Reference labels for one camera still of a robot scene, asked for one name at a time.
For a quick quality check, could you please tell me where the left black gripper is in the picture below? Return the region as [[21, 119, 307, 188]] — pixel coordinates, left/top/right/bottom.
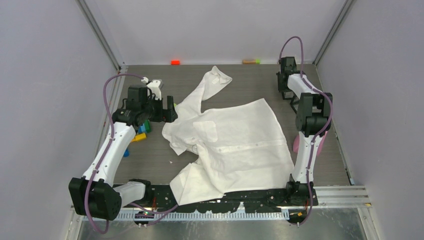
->
[[141, 95, 177, 123]]

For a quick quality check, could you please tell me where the white shirt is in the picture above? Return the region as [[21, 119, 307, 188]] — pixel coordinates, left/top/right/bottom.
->
[[162, 66, 294, 206]]

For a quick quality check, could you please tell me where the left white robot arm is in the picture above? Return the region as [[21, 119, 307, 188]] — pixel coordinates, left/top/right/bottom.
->
[[68, 84, 178, 221]]

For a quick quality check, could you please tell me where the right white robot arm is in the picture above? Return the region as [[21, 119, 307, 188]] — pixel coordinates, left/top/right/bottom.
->
[[276, 56, 333, 205]]

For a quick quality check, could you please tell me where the toy brick pile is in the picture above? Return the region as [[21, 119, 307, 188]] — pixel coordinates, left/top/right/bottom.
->
[[131, 120, 152, 143]]

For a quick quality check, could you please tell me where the wooden block with green end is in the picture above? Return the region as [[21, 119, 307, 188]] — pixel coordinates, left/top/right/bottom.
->
[[242, 58, 261, 65]]

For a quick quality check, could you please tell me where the pink stand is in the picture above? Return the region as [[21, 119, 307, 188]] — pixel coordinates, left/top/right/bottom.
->
[[292, 131, 328, 156]]

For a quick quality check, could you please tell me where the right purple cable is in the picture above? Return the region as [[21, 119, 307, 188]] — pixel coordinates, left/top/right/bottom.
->
[[279, 36, 334, 227]]

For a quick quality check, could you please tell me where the purple cable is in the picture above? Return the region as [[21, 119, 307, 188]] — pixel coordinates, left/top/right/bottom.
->
[[279, 36, 334, 227], [83, 73, 180, 235]]

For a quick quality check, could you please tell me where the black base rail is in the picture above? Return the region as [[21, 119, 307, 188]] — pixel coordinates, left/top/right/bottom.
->
[[135, 185, 319, 214]]

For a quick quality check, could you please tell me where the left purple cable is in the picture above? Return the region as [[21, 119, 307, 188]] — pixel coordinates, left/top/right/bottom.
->
[[83, 73, 180, 235]]

